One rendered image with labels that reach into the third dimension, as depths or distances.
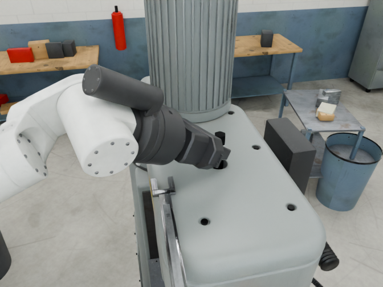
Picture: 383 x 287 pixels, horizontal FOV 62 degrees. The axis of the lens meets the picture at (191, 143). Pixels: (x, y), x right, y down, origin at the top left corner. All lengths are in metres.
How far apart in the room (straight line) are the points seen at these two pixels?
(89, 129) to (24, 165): 0.08
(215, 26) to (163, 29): 0.10
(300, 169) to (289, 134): 0.12
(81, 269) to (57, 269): 0.19
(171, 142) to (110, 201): 2.88
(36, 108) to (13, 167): 0.07
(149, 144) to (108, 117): 0.07
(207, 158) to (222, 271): 0.16
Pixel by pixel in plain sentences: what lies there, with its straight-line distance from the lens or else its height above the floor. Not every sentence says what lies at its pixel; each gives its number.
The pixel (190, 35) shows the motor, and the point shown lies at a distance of 0.65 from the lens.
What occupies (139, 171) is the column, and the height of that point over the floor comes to 1.53.
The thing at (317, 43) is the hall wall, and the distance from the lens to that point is 5.80.
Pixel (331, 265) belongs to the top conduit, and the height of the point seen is 1.79.
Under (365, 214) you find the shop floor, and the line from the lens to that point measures 3.49.
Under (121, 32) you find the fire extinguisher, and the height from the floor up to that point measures 1.05.
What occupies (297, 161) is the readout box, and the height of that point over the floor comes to 1.69.
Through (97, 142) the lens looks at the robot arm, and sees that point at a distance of 0.33.
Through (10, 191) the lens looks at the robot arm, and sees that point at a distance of 0.40.
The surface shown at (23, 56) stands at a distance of 4.45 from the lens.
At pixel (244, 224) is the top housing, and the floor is 1.89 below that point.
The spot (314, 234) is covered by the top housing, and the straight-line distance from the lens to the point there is 0.52.
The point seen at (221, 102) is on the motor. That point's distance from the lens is 0.75.
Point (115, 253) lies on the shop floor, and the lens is 2.88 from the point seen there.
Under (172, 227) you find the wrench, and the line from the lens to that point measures 0.49.
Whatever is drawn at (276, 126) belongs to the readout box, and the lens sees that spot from 1.07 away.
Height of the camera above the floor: 2.27
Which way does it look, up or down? 35 degrees down
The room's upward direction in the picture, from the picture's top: straight up
